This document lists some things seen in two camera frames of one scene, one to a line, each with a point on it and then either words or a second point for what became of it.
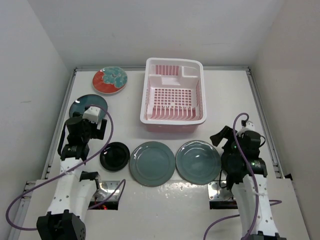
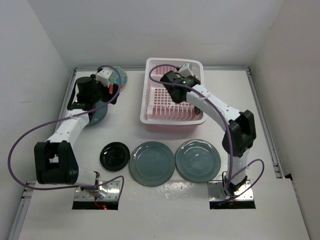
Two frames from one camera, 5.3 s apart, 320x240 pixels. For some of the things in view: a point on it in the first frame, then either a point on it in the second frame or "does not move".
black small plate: (114, 156) does not move
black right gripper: (226, 132) → (195, 77)
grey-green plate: (152, 164) does not move
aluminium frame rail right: (274, 154) does not move
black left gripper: (97, 133) → (95, 83)
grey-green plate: (198, 162) does not move
